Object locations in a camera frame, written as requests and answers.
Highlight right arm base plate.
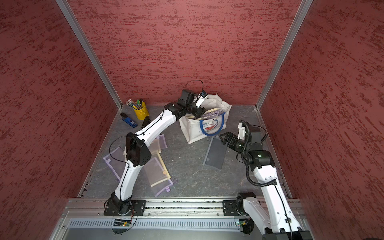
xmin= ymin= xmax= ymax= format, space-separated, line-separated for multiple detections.
xmin=222 ymin=198 xmax=265 ymax=217

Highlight white canvas Doraemon tote bag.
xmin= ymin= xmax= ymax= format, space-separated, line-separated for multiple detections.
xmin=179 ymin=95 xmax=232 ymax=144

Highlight right corner aluminium post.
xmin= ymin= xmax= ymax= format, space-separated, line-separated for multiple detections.
xmin=256 ymin=0 xmax=313 ymax=111

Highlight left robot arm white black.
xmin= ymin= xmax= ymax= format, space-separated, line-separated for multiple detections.
xmin=104 ymin=89 xmax=208 ymax=216

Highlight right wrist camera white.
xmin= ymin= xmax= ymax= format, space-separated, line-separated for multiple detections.
xmin=238 ymin=123 xmax=248 ymax=141

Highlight pens in cup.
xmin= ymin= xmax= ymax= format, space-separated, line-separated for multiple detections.
xmin=126 ymin=99 xmax=143 ymax=110

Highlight aluminium front rail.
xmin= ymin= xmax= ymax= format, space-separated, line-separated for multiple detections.
xmin=62 ymin=197 xmax=305 ymax=220

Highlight yellow pen cup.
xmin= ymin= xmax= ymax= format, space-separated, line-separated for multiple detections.
xmin=134 ymin=102 xmax=150 ymax=121

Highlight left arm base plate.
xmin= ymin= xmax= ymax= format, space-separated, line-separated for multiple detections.
xmin=104 ymin=199 xmax=147 ymax=217

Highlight black stapler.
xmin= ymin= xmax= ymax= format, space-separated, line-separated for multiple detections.
xmin=142 ymin=116 xmax=151 ymax=129

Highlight purple trim mesh pouch centre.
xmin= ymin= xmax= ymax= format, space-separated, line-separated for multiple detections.
xmin=149 ymin=135 xmax=168 ymax=155

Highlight blue stapler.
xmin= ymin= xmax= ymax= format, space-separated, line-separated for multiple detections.
xmin=120 ymin=113 xmax=138 ymax=128

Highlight corner aluminium post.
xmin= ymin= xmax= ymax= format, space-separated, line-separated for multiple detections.
xmin=256 ymin=0 xmax=313 ymax=111
xmin=56 ymin=0 xmax=123 ymax=110

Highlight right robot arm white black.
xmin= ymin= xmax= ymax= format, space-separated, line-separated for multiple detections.
xmin=220 ymin=120 xmax=313 ymax=240

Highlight left corner aluminium post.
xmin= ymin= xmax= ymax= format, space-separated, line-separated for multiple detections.
xmin=56 ymin=0 xmax=123 ymax=110

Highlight grey pouch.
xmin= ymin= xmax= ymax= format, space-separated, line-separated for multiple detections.
xmin=203 ymin=136 xmax=227 ymax=171

